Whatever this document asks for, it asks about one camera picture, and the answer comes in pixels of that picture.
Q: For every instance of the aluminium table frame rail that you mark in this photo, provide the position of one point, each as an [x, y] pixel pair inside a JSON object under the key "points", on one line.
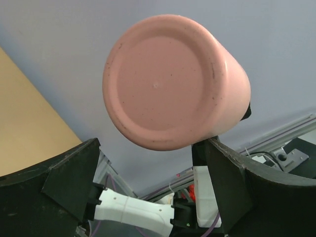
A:
{"points": [[270, 145]]}

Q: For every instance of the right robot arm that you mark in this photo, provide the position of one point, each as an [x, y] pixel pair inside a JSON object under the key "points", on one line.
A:
{"points": [[195, 215]]}

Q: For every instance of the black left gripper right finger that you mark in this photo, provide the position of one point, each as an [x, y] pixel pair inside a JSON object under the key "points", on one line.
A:
{"points": [[255, 200]]}

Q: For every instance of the pink plastic cup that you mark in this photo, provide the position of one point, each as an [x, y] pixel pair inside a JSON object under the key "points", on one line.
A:
{"points": [[169, 83]]}

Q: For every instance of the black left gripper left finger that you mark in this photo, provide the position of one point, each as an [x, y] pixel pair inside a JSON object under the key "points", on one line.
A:
{"points": [[51, 198]]}

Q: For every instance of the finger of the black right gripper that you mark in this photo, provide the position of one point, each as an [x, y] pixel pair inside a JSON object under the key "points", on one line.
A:
{"points": [[246, 113]]}

